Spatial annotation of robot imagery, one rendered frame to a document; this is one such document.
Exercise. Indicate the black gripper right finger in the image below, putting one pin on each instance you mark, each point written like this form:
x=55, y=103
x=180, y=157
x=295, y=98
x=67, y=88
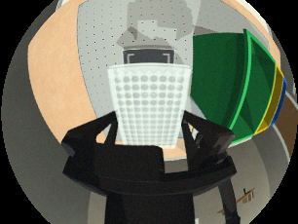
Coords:
x=216, y=139

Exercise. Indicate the yellow bin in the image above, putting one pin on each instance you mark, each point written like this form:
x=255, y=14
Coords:
x=274, y=101

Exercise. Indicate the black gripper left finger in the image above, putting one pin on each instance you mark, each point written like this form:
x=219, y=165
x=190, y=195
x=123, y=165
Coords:
x=90, y=130

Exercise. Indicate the green bin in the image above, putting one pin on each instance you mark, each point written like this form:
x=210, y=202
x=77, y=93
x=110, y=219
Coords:
x=220, y=87

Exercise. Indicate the blue bin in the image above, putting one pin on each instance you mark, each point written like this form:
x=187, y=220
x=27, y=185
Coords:
x=280, y=102

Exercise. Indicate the white well plate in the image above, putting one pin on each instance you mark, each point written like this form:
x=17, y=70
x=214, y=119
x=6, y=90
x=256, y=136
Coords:
x=149, y=128

